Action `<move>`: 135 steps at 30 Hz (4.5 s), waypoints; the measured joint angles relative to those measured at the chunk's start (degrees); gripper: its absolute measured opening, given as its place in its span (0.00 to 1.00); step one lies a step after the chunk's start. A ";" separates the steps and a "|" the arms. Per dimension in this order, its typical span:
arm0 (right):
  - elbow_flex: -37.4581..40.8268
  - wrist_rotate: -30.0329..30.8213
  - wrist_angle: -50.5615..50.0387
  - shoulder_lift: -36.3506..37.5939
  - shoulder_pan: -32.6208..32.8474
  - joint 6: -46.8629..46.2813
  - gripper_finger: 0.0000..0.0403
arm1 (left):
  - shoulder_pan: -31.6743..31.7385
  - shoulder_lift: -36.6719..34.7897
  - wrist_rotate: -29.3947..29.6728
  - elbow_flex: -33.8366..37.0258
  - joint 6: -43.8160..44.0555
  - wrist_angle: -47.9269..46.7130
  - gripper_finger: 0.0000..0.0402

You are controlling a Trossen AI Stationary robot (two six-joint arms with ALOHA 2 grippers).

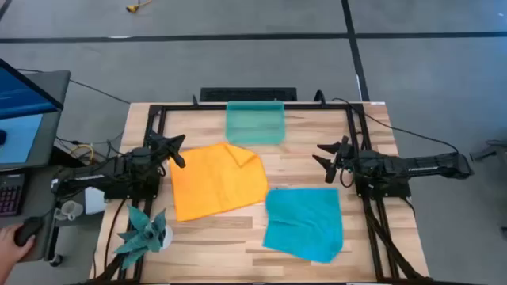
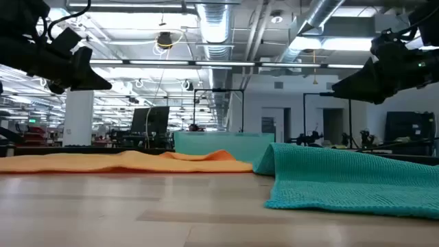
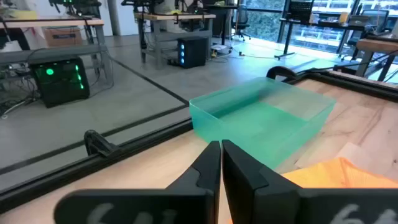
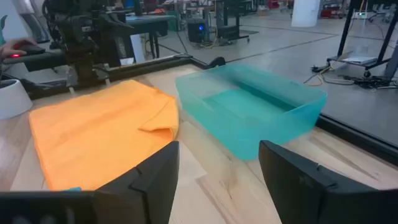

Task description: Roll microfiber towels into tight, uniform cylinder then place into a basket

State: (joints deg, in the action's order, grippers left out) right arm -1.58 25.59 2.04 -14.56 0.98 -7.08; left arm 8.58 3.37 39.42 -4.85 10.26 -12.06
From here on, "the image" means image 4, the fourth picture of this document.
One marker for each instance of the black rolling stand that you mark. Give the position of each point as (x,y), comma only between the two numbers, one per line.
(228,31)

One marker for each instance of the black office table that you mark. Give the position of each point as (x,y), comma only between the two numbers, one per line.
(149,21)

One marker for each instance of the teal translucent plastic basket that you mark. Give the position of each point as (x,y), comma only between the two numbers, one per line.
(248,115)

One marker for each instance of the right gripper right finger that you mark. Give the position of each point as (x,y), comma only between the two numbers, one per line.
(304,196)

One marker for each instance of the black computer tower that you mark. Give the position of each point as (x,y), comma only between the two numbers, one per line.
(197,31)

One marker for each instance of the grey keyboard desk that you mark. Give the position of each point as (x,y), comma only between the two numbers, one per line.
(46,59)

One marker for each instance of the person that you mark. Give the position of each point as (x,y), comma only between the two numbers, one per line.
(31,18)

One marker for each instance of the artificial plant in white pot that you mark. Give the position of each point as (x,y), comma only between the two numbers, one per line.
(12,99)

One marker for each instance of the black computer mouse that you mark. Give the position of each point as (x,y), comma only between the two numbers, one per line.
(29,49)

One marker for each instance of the black metal stand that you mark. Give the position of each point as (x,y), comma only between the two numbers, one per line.
(345,34)

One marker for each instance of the white building column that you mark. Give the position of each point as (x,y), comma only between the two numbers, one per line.
(305,12)

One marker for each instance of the person's hand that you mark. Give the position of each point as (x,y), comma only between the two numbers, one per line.
(11,48)

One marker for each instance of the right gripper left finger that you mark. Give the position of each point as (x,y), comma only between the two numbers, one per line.
(140,199)

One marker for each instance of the orange microfiber towel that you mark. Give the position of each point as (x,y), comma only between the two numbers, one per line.
(99,133)

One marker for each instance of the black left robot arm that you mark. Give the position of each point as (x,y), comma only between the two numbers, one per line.
(81,31)

